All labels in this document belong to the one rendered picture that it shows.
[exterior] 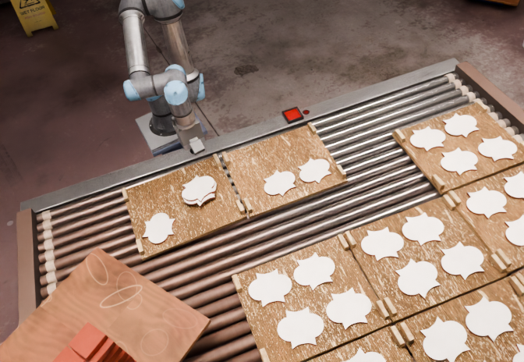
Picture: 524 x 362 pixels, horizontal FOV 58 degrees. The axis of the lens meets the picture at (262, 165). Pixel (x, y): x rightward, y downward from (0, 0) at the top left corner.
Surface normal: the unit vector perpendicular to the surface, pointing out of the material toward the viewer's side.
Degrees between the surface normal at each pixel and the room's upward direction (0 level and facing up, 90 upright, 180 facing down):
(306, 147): 0
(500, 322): 0
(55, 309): 0
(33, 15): 78
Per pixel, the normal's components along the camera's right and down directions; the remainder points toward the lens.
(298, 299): -0.10, -0.66
